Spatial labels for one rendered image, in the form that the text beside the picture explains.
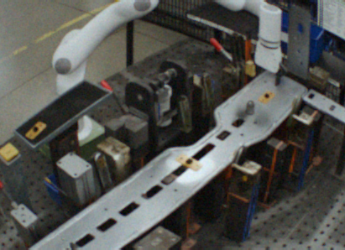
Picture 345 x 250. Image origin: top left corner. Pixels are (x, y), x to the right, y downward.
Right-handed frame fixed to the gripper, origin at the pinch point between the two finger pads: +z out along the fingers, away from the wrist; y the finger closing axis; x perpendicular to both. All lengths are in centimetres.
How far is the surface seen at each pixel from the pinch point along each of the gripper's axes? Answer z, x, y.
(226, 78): 7.4, -2.5, -17.1
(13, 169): -1, -97, -30
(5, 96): 112, 11, -220
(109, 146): 2, -63, -16
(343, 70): 5, 45, 21
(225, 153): 9.1, -35.5, 6.2
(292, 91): 8.6, 12.4, 6.4
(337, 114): 8.2, 13.6, 31.0
